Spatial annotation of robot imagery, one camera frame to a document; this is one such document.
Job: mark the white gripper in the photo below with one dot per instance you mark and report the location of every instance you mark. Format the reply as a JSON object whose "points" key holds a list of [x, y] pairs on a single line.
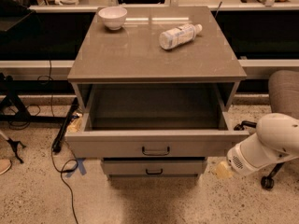
{"points": [[239, 162]]}

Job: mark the grey top drawer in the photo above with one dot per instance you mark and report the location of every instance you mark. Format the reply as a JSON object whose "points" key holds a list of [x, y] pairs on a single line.
{"points": [[154, 120]]}

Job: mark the grey drawer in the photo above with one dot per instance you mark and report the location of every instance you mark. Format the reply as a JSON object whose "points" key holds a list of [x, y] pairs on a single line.
{"points": [[154, 120], [154, 167]]}

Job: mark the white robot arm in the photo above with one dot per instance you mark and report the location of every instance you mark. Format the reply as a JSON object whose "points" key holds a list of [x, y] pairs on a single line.
{"points": [[275, 140]]}

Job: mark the grey lower drawer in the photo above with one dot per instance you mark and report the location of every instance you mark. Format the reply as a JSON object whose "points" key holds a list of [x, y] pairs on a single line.
{"points": [[154, 167]]}

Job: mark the grey drawer cabinet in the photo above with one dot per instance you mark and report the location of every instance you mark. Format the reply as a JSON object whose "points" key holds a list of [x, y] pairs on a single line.
{"points": [[133, 55]]}

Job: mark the black office chair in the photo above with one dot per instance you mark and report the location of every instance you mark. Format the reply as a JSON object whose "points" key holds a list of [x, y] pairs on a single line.
{"points": [[283, 89]]}

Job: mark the white plastic bottle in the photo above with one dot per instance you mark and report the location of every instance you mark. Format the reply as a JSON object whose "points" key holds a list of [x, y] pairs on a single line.
{"points": [[180, 35]]}

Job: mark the blue tape cross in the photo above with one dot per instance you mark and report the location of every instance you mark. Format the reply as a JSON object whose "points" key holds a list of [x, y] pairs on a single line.
{"points": [[78, 166]]}

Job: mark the black power strip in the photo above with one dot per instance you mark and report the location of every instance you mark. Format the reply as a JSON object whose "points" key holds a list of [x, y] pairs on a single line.
{"points": [[56, 145]]}

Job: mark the white ceramic bowl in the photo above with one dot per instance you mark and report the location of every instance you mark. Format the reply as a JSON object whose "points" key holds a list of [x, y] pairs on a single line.
{"points": [[113, 17]]}

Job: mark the black tripod leg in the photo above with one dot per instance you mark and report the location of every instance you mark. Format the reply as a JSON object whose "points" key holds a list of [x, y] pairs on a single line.
{"points": [[14, 145]]}

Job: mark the pink shoe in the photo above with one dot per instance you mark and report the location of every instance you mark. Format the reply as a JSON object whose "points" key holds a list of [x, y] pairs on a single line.
{"points": [[5, 164]]}

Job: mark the black desk frame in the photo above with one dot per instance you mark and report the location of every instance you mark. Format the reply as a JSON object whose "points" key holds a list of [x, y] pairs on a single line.
{"points": [[8, 88]]}

